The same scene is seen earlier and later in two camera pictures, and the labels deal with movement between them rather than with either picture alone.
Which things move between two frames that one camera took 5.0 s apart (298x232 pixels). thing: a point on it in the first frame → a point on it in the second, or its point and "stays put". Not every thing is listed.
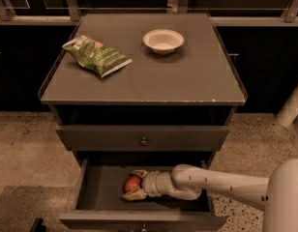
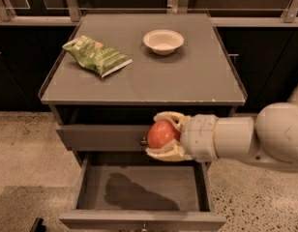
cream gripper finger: [134, 195] → [171, 153]
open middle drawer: [100, 206] stays put
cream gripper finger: [140, 173] → [177, 119]
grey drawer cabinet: [140, 91] stays put
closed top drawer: [141, 137] stays put
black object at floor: [38, 225] stays put
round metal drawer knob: [143, 141] stays put
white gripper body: [150, 184] → [197, 136]
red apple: [133, 183] → [162, 133]
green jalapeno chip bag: [96, 56] stays put
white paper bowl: [163, 42] stays put
